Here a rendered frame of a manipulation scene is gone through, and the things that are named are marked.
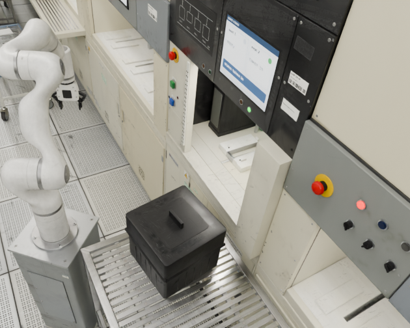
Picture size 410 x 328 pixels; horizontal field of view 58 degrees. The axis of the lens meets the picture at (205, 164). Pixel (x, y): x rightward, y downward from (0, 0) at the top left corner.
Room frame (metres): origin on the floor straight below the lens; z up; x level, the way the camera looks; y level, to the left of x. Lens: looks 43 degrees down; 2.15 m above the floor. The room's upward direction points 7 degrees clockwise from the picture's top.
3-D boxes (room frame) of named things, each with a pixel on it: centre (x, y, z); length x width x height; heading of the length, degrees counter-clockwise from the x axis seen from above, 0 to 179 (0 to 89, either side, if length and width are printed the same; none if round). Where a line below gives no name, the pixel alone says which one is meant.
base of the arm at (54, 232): (0.93, 0.61, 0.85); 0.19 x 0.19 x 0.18
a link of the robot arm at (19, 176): (0.93, 0.64, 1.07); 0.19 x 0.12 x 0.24; 100
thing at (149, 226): (0.88, 0.08, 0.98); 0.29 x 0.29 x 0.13; 43
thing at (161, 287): (0.88, 0.08, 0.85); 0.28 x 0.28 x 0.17; 43
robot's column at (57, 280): (0.93, 0.61, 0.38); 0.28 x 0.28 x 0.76; 80
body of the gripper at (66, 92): (1.52, 0.72, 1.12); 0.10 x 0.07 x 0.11; 100
